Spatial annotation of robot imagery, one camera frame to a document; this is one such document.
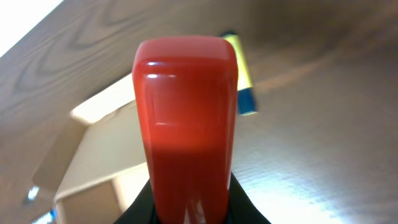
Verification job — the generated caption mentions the red handled pliers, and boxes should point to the red handled pliers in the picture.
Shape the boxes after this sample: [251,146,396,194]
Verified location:
[132,36,238,223]

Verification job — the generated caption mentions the yellow highlighter pen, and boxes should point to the yellow highlighter pen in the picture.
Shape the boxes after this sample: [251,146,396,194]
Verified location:
[221,30,257,116]

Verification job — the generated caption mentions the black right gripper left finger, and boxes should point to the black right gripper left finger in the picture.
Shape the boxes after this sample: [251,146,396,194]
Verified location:
[114,180,157,224]

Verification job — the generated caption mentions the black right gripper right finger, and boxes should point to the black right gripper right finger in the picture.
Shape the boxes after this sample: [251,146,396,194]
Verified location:
[226,173,271,224]

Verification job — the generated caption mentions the blue plastic tool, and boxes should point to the blue plastic tool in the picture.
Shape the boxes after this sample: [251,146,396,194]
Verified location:
[31,210,57,224]

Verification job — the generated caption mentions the open cardboard box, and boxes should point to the open cardboard box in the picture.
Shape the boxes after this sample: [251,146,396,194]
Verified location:
[24,75,149,223]

